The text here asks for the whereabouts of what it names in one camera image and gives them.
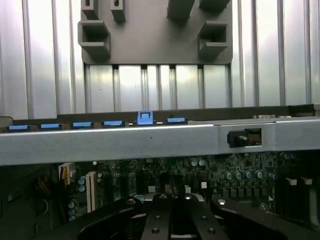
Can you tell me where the white expansion slot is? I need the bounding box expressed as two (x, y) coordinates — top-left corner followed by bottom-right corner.
(85, 171), (98, 212)

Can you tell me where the green motherboard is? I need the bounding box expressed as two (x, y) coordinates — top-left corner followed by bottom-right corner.
(57, 151), (311, 221)

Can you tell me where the open black PC case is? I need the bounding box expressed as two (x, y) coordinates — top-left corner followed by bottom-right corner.
(0, 103), (320, 240)

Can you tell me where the black RAM slot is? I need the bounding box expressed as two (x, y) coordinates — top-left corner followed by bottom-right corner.
(298, 174), (315, 221)
(274, 176), (298, 218)

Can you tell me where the white power connector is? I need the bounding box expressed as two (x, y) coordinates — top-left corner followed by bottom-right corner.
(58, 161), (76, 186)

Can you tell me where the grey parts rack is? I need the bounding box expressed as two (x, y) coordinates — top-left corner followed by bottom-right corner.
(77, 0), (235, 66)

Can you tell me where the yellow and black wire bundle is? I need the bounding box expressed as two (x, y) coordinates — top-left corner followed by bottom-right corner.
(34, 172), (66, 201)

